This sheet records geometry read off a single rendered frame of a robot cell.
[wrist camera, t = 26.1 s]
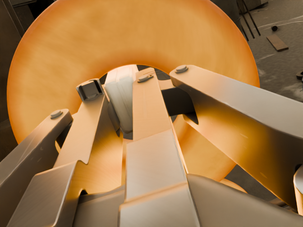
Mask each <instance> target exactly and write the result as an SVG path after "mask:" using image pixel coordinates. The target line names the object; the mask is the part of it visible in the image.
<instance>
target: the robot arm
mask: <svg viewBox="0 0 303 227"><path fill-rule="evenodd" d="M169 75H170V78H171V79H170V80H165V81H160V80H158V79H157V76H156V73H155V70H154V68H147V69H144V70H141V71H138V68H137V66H136V65H127V66H122V67H119V68H116V69H114V70H112V71H110V72H108V74H107V78H106V81H105V84H104V85H101V83H100V80H99V79H98V78H95V79H92V80H89V81H86V82H84V83H82V84H80V85H78V86H77V87H76V90H77V92H78V94H79V96H80V98H81V100H82V103H81V106H80V108H79V110H78V112H77V113H75V114H73V115H71V113H70V111H69V110H68V109H62V110H56V111H54V112H52V113H51V114H50V115H49V116H48V117H47V118H46V119H45V120H44V121H43V122H41V123H40V124H39V125H38V126H37V127H36V128H35V129H34V130H33V131H32V132H31V133H30V134H29V135H28V136H27V137H26V138H25V139H24V140H23V141H22V142H21V143H20V144H19V145H18V146H17V147H16V148H15V149H14V150H12V151H11V152H10V153H9V154H8V155H7V156H6V157H5V158H4V159H3V160H2V161H1V162H0V227H303V103H302V102H299V101H296V100H293V99H290V98H287V97H284V96H281V95H279V94H276V93H273V92H270V91H267V90H264V89H261V88H258V87H255V86H252V85H249V84H247V83H244V82H240V81H238V80H235V79H232V78H229V77H226V76H223V75H220V74H217V73H214V72H212V71H209V70H206V69H203V68H200V67H197V66H194V65H181V66H179V67H177V68H176V69H174V70H173V71H171V72H170V73H169ZM180 114H182V115H183V118H184V120H185V121H186V122H187V123H188V124H189V125H191V126H192V127H193V128H194V129H196V130H197V131H198V132H199V133H201V134H202V135H203V136H204V137H205V138H207V139H208V140H209V141H210V142H211V143H212V144H214V145H215V146H216V147H217V148H218V149H220V150H221V151H222V152H223V153H225V154H226V155H227V156H228V157H230V158H231V159H232V160H233V161H234V162H235V163H236V164H238V165H239V166H240V167H241V168H243V169H244V170H245V171H246V172H248V173H249V174H250V175H251V176H252V177H254V178H255V179H256V180H257V181H259V182H260V183H261V184H262V185H263V186H264V187H265V188H267V189H268V190H269V191H270V192H272V193H273V194H274V195H275V196H277V197H278V198H279V199H281V200H282V201H283V202H285V203H286V204H287V205H288V206H290V207H291V208H293V209H295V210H297V211H298V213H299V214H297V213H295V212H292V211H290V210H287V209H285V208H282V207H280V206H278V205H275V204H273V203H270V202H268V201H265V200H262V199H260V198H257V197H255V196H253V195H250V194H248V193H245V192H243V191H240V190H238V189H235V188H233V187H230V186H228V185H226V184H223V183H221V182H218V181H216V180H213V179H211V178H208V177H205V176H201V175H198V174H191V173H188V170H187V167H186V164H185V161H184V158H183V155H182V152H181V148H180V146H179V142H178V139H177V136H176V133H175V129H174V126H173V123H172V121H171V118H170V116H175V115H180ZM120 125H121V127H122V130H123V132H124V133H126V134H128V133H131V132H133V141H132V142H129V143H127V145H126V167H125V184H123V185H121V173H122V152H123V133H122V131H121V128H120ZM55 141H56V142H57V144H58V146H59V147H60V149H61V151H60V153H59V152H58V151H57V149H56V146H55Z"/></svg>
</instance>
